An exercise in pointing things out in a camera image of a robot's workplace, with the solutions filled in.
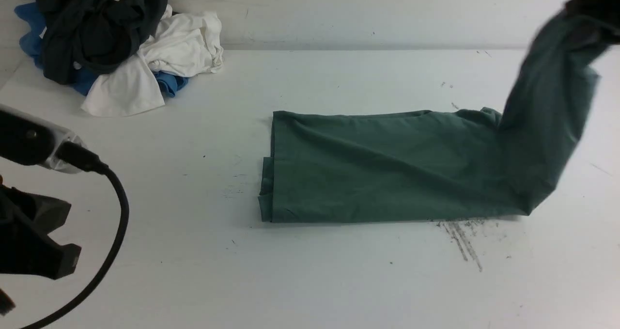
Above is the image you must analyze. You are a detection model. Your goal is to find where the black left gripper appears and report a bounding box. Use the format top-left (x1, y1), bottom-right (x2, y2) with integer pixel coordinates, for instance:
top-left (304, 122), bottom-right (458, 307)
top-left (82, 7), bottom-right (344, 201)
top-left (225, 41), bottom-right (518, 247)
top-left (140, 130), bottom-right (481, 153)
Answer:
top-left (0, 185), bottom-right (81, 316)

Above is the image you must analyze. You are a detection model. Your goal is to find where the black camera cable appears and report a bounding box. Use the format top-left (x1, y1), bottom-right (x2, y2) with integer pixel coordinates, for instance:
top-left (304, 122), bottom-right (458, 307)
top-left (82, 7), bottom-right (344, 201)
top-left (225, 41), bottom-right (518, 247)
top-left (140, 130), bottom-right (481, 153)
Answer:
top-left (19, 141), bottom-right (130, 329)

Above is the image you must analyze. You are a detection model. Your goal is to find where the green long sleeve shirt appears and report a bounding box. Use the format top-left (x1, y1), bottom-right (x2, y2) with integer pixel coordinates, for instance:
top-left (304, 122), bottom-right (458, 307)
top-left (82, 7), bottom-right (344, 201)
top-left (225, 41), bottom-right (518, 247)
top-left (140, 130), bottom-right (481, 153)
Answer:
top-left (258, 11), bottom-right (611, 223)

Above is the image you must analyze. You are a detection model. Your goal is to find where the black crumpled garment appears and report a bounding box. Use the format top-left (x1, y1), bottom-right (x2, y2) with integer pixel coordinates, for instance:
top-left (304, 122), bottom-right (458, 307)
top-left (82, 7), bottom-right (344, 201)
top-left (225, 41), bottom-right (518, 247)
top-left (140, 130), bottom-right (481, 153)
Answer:
top-left (36, 0), bottom-right (168, 85)

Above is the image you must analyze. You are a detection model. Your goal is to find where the white crumpled shirt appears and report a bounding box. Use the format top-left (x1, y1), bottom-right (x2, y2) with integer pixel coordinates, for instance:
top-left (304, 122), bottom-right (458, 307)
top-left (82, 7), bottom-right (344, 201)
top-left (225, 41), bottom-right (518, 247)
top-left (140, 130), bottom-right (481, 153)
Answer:
top-left (81, 6), bottom-right (223, 117)

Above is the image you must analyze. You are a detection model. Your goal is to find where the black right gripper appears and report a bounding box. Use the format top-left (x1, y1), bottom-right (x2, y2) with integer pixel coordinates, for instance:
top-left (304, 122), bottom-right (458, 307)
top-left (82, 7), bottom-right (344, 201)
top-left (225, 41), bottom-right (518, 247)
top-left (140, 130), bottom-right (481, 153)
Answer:
top-left (564, 0), bottom-right (620, 44)

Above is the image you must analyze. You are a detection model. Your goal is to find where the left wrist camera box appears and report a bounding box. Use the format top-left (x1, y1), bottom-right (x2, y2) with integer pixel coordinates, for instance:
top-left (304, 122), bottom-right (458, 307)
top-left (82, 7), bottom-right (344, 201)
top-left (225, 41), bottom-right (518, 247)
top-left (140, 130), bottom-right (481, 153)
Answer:
top-left (0, 104), bottom-right (86, 174)

